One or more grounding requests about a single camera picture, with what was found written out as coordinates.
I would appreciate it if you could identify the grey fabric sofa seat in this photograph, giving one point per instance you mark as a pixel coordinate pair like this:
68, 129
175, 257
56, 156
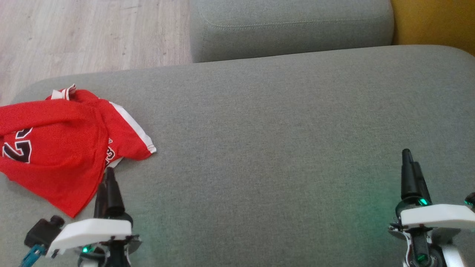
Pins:
278, 148

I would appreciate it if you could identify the red number 23 jersey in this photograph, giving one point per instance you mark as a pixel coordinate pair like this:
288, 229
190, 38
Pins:
48, 122

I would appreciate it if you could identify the yellow upholstered furniture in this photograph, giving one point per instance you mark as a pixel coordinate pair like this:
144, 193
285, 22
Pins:
434, 22

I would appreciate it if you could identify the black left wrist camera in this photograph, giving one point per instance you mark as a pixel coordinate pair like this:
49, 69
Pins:
42, 231

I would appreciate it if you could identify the grey sofa cushion block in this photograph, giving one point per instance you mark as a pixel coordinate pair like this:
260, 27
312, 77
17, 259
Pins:
289, 33

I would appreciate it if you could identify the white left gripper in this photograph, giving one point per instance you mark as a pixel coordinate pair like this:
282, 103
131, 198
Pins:
89, 233

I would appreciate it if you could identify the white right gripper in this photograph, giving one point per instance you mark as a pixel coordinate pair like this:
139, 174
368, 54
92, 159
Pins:
438, 217

